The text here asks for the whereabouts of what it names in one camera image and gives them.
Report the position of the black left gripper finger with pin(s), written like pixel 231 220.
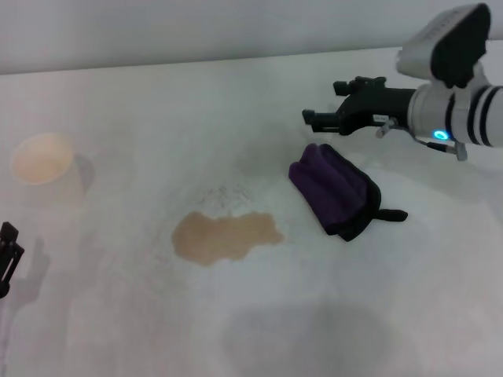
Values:
pixel 9 255

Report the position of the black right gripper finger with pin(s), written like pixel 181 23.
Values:
pixel 359 85
pixel 324 119

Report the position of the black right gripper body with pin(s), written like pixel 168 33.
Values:
pixel 373 106

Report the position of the purple rag with black trim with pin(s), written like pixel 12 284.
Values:
pixel 330 184

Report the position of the white paper cup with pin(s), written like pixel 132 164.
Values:
pixel 41 165

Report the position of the brown water stain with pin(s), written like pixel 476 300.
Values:
pixel 220 237

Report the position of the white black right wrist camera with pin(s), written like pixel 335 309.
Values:
pixel 456 47

